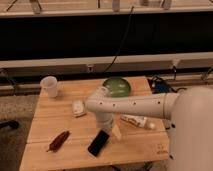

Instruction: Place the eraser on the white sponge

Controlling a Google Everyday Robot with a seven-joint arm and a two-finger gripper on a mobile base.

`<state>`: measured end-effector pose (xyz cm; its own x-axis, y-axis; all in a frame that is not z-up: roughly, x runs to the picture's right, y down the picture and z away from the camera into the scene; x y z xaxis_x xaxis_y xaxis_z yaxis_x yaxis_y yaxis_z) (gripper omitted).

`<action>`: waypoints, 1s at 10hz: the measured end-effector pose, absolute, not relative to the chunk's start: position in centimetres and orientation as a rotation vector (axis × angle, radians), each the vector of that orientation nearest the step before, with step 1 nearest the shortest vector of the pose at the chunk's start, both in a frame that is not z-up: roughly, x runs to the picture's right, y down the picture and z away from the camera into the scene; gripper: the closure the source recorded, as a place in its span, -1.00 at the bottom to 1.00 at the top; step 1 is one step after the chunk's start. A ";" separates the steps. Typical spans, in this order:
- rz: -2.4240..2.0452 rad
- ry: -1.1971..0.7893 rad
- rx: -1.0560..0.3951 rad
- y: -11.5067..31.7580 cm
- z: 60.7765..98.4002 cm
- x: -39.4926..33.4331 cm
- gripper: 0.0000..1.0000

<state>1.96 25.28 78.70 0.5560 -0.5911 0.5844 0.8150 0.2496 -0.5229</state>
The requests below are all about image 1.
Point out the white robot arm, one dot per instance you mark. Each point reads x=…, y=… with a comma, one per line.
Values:
x=190, y=113

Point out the black chair base leg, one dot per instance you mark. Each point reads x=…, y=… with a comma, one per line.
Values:
x=12, y=124

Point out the blue object with cables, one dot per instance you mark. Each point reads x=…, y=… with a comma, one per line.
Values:
x=159, y=85

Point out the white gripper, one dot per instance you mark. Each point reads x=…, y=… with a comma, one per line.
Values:
x=105, y=122

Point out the black eraser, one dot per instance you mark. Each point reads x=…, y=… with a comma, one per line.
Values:
x=98, y=143

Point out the clear plastic cup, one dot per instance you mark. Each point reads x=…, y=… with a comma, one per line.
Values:
x=49, y=84

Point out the green bowl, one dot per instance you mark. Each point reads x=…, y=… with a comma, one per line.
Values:
x=117, y=86

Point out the white tube bottle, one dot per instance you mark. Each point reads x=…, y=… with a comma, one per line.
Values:
x=139, y=121

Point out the white sponge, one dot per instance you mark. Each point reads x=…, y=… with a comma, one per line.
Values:
x=78, y=108

